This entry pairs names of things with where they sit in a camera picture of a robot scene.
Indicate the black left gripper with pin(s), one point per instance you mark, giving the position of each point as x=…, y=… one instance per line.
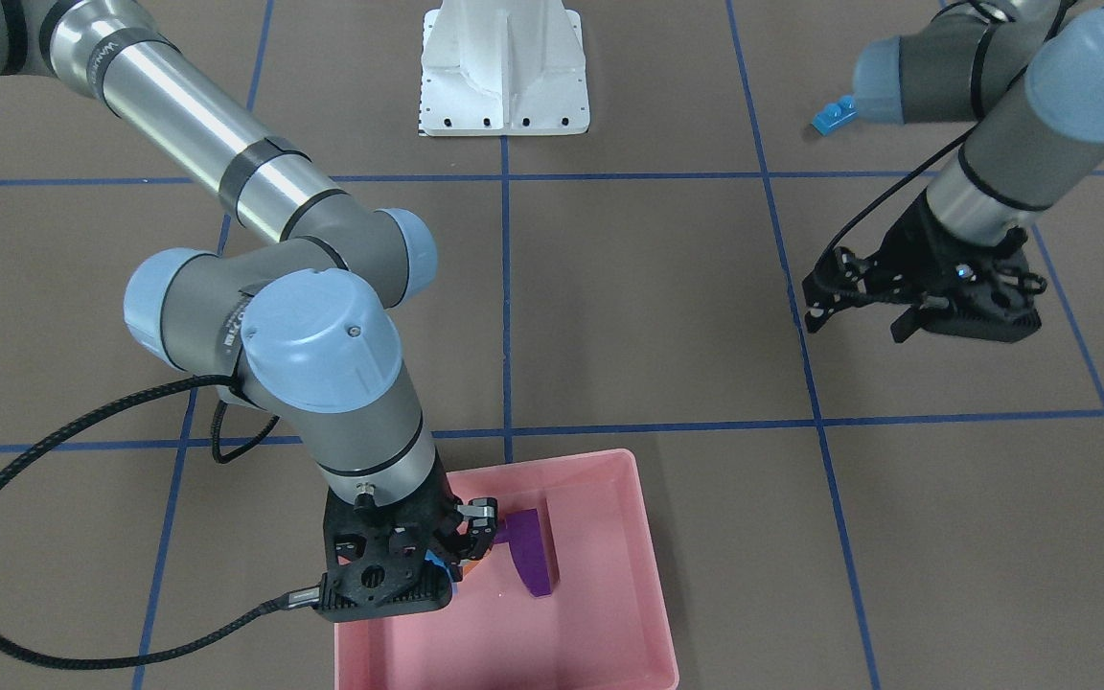
x=914, y=246

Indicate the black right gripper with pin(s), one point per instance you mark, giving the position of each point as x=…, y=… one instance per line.
x=477, y=528

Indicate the purple block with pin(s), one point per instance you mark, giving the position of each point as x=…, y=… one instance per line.
x=528, y=536

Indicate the long blue block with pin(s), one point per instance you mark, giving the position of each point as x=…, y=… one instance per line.
x=834, y=115

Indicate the small blue block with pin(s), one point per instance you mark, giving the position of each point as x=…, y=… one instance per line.
x=431, y=558

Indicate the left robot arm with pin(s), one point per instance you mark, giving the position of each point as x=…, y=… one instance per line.
x=1028, y=79

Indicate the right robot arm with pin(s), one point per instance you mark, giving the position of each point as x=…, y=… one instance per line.
x=297, y=325

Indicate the pink plastic box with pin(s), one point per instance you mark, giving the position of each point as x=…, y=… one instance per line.
x=569, y=598

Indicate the white camera stand base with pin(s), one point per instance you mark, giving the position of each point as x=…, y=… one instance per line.
x=503, y=68

